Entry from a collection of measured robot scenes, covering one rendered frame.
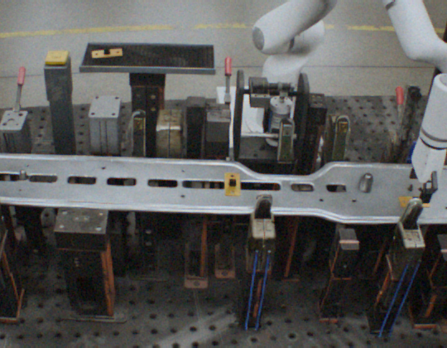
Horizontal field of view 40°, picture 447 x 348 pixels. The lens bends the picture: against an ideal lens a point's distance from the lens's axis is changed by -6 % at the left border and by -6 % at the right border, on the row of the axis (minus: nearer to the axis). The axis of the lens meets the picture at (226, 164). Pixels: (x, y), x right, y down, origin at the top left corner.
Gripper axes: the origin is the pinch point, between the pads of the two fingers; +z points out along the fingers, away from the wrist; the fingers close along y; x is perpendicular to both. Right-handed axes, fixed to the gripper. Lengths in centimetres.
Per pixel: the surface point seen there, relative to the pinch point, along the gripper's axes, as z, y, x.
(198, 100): -5, -27, -56
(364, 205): 5.1, 1.5, -14.0
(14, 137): 2, -17, -105
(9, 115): -1, -23, -107
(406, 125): -4.9, -19.6, -0.1
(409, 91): -15.3, -20.2, -1.4
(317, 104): -6.6, -24.4, -24.4
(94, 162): 5, -12, -82
